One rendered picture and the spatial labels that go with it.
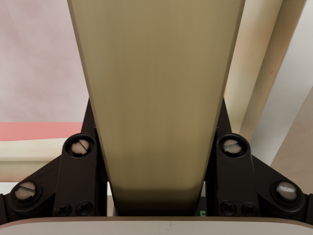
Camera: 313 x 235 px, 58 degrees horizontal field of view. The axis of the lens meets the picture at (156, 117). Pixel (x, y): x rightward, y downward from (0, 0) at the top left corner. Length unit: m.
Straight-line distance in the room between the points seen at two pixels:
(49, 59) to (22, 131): 0.13
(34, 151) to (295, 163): 2.14
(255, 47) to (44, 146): 0.29
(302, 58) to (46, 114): 0.27
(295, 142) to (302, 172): 0.43
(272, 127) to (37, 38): 0.25
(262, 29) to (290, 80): 0.05
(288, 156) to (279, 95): 2.00
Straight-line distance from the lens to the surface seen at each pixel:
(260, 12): 0.27
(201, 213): 0.99
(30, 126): 0.38
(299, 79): 0.28
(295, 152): 2.26
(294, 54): 0.26
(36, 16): 0.28
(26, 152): 0.43
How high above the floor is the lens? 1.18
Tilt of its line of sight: 43 degrees down
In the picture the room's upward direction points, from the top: 180 degrees counter-clockwise
